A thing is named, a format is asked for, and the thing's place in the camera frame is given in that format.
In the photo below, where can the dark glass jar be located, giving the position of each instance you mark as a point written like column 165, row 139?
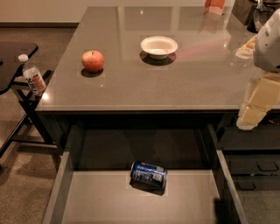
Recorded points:
column 260, row 13

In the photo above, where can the white bowl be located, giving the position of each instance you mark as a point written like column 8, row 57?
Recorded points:
column 159, row 47

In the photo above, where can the open grey top drawer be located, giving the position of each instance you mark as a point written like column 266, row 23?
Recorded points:
column 93, row 184

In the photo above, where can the orange snack bag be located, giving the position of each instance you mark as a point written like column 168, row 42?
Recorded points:
column 214, row 6

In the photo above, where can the clear plastic water bottle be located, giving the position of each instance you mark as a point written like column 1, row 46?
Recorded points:
column 32, row 75

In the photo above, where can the blue pepsi can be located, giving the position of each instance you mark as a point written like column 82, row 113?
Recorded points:
column 149, row 174

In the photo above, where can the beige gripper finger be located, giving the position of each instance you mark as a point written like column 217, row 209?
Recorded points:
column 261, row 95

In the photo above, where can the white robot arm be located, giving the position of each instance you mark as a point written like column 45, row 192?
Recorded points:
column 266, row 54

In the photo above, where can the dark lower drawer cabinet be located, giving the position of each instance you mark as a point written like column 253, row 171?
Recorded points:
column 252, row 156

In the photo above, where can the red apple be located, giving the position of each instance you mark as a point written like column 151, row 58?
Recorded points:
column 93, row 61

